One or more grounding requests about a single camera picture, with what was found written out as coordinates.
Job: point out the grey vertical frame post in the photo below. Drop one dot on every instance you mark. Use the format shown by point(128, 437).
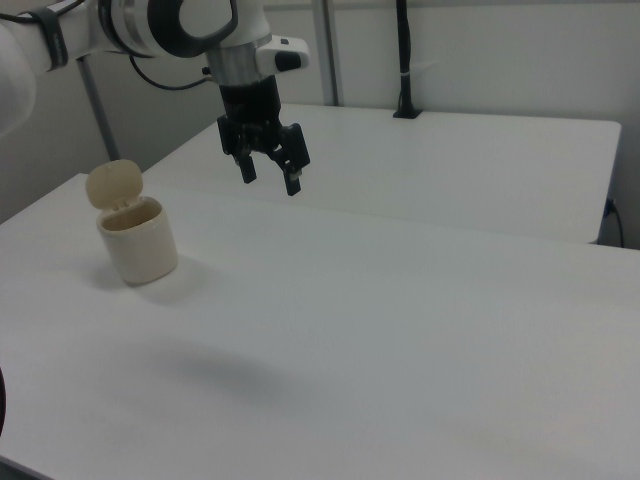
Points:
point(327, 50)

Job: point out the cream trash bin with lid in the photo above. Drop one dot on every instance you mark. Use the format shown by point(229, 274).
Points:
point(137, 240)

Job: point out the grey slanted frame post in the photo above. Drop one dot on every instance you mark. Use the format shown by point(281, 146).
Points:
point(100, 110)

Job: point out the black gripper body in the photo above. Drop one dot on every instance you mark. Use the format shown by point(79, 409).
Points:
point(249, 102)

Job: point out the black pole with base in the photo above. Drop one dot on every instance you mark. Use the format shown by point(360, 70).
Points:
point(404, 60)

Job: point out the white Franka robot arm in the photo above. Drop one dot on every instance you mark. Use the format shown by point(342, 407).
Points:
point(150, 20)

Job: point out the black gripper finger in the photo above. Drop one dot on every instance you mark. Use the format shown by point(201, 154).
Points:
point(295, 155)
point(246, 165)

